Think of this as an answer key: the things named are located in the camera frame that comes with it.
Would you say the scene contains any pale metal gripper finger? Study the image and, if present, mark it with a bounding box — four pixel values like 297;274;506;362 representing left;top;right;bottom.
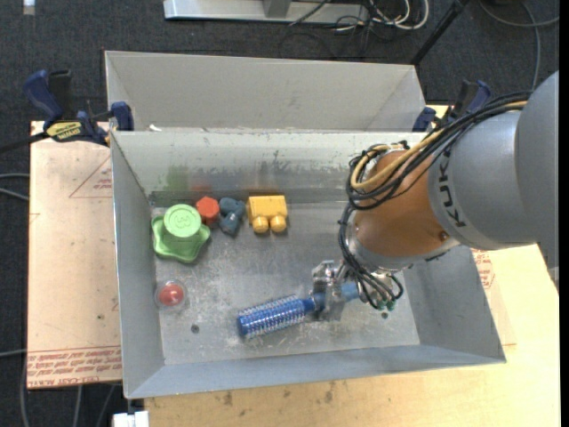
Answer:
316;299;346;323
309;259;335;302

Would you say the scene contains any blue round hairbrush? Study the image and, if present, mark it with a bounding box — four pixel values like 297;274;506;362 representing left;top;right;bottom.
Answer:
236;281;361;341

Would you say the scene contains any grey metal bin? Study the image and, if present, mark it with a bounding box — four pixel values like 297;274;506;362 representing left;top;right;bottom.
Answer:
104;50;507;400

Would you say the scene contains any yellow toy building block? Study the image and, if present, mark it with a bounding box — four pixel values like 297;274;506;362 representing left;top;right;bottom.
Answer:
245;194;290;235

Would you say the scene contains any blue-grey toy pipe piece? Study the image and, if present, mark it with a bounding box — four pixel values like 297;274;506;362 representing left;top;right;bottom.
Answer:
218;197;247;238

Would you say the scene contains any red hexagonal toy piece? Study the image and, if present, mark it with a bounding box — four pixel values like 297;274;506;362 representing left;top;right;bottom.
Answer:
195;196;221;227

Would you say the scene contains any green star-shaped dish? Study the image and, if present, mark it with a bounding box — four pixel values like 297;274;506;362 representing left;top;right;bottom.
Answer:
150;214;212;265

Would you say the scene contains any light green round cup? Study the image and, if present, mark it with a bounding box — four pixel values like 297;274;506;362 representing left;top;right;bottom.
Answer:
162;203;204;241

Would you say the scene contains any red ball in clear dome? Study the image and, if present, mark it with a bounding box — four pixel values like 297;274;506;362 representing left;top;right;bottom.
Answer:
154;278;188;311

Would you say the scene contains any brown cardboard board, red print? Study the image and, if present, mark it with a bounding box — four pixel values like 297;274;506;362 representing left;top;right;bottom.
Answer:
26;120;519;391

